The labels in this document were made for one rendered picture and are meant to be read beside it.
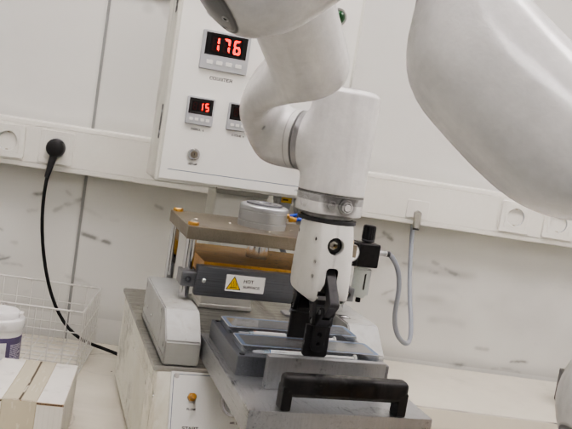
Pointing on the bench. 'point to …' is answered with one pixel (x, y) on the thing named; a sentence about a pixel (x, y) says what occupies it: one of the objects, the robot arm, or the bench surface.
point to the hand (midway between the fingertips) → (307, 334)
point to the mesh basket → (60, 323)
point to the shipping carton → (36, 394)
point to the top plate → (243, 225)
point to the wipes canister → (10, 331)
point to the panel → (196, 403)
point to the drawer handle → (342, 390)
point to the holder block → (222, 340)
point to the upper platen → (243, 258)
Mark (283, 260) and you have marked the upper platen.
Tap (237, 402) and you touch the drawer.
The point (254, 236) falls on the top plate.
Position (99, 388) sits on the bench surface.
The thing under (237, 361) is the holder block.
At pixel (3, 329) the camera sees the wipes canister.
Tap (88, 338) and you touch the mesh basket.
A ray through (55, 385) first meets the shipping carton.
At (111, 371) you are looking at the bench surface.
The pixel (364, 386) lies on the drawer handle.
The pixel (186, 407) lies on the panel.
